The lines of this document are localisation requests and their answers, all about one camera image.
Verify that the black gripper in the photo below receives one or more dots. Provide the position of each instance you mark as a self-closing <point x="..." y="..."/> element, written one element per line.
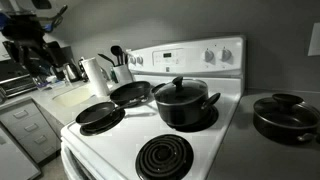
<point x="23" y="30"/>

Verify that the glass pot lid black knob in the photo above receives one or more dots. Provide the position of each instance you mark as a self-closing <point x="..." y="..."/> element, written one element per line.
<point x="188" y="88"/>

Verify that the white stove knob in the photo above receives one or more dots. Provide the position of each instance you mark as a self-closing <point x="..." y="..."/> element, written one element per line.
<point x="132" y="60"/>
<point x="208" y="55"/>
<point x="139" y="60"/>
<point x="225" y="55"/>

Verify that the white electric stove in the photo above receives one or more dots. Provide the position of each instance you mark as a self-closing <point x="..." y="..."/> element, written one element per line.
<point x="133" y="130"/>

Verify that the silver toaster oven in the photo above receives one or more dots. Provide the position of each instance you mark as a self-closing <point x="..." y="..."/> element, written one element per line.
<point x="16" y="86"/>

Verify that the steel kettle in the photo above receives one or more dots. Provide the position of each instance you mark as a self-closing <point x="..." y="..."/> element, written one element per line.
<point x="71" y="71"/>

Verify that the dark coffee maker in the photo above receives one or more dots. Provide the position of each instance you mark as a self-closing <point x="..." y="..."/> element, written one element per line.
<point x="82" y="68"/>

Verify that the white kitchen sink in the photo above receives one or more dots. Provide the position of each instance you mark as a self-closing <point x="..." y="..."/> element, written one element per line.
<point x="71" y="96"/>

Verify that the white paper towel roll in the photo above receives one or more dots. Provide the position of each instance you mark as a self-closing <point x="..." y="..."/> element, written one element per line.
<point x="95" y="76"/>

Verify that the black spatula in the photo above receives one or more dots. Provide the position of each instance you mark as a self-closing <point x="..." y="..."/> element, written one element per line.
<point x="106" y="59"/>

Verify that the grey drawer cabinet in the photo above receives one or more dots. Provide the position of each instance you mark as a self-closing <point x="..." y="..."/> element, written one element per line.
<point x="30" y="130"/>

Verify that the white utensil holder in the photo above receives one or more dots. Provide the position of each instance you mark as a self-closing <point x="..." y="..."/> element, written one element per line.
<point x="122" y="73"/>

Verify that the small steel saucepan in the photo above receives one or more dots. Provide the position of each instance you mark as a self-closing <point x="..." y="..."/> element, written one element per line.
<point x="95" y="113"/>

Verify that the large black frying pan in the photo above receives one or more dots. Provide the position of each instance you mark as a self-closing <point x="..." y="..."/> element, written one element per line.
<point x="130" y="90"/>

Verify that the coil burner under small pan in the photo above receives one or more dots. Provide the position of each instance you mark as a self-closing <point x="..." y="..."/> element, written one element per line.
<point x="100" y="130"/>

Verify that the white appliance door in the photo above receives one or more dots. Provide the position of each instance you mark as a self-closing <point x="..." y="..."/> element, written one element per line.
<point x="13" y="160"/>

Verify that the black cooking pot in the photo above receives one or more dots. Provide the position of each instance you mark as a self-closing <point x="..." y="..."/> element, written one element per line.
<point x="180" y="111"/>

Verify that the bare black coil burner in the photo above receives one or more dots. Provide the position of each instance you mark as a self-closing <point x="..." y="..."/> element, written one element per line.
<point x="163" y="156"/>

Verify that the black saute pan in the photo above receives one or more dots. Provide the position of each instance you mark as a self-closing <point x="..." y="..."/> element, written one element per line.
<point x="283" y="128"/>

